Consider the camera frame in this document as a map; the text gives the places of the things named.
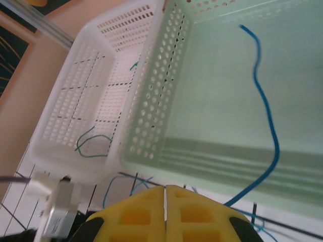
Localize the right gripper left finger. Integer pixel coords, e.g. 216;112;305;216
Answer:
75;185;167;242

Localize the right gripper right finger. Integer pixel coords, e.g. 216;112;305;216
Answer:
165;185;261;242

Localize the white perforated plastic basket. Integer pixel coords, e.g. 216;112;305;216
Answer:
27;0;167;184

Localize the mint green plastic basket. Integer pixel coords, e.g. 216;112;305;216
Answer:
118;0;323;220

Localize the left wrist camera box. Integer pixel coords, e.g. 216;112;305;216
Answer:
27;171;83;240

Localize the aluminium frame post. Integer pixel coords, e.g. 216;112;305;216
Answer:
0;0;76;50

